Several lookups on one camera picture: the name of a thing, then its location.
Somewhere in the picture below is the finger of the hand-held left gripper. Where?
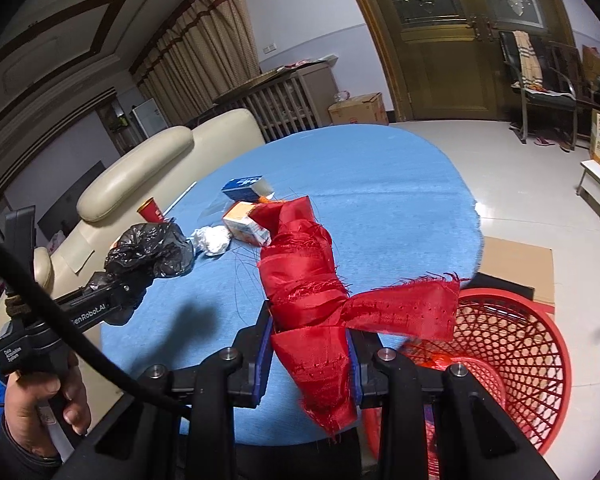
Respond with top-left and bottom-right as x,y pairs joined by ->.
87,272 -> 148,312

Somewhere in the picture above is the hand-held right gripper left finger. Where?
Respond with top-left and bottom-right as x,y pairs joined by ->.
55,301 -> 276,480

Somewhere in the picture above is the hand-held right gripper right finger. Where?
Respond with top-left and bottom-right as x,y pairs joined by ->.
346,331 -> 551,480

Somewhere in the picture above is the black plastic bag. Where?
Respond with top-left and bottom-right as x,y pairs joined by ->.
102,220 -> 197,281

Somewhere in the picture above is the red satin cloth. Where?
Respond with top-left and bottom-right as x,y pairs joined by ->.
250,197 -> 463,436

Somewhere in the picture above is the white paper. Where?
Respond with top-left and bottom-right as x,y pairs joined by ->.
192,225 -> 233,258

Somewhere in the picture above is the orange and white carton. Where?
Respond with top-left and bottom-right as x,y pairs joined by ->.
222,200 -> 272,247

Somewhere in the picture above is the blue and white carton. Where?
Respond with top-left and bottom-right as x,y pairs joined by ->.
221,175 -> 276,203

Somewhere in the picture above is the red plastic basket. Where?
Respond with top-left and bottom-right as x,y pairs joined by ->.
362,287 -> 572,478

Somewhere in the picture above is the person's left forearm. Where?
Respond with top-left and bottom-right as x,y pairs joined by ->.
0,420 -> 63,480

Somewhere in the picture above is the person's left hand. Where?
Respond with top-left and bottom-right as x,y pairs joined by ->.
5,352 -> 92,461

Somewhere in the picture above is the red paper cup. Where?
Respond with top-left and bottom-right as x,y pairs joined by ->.
136,196 -> 165,224

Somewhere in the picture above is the black television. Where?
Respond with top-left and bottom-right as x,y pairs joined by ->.
37,160 -> 107,241

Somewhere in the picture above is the white stick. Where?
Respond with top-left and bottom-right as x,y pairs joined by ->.
166,189 -> 197,211

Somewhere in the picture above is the beige leather sofa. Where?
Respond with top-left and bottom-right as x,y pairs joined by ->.
0,108 -> 267,341

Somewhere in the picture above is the white air conditioner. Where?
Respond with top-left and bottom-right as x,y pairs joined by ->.
131,97 -> 170,142

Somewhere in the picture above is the black tablet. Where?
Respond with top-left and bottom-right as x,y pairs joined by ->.
472,272 -> 536,301

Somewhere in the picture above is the blue tablecloth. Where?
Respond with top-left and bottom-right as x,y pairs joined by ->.
100,124 -> 485,448

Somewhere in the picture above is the flat cardboard sheet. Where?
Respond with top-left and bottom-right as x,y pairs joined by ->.
472,235 -> 555,306

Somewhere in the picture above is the wooden crib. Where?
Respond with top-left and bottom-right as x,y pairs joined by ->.
215,57 -> 340,143

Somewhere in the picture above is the beige curtain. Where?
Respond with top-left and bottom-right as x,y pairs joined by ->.
130,0 -> 261,136

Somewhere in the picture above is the brown cardboard box red print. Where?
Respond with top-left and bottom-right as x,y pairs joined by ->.
328,91 -> 390,126

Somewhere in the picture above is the wooden double door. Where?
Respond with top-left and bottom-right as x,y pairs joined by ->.
337,0 -> 578,123

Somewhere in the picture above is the white stool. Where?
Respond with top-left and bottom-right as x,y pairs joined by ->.
576,159 -> 600,222

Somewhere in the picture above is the black cushioned armchair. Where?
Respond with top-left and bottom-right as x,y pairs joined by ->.
497,30 -> 581,151

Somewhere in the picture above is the striped beige scarf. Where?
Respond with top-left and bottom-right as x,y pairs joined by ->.
512,30 -> 543,93

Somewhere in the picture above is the dark wooden armchair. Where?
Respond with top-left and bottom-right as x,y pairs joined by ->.
547,40 -> 598,111

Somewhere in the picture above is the black cable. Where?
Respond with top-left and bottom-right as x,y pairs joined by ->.
0,222 -> 193,421

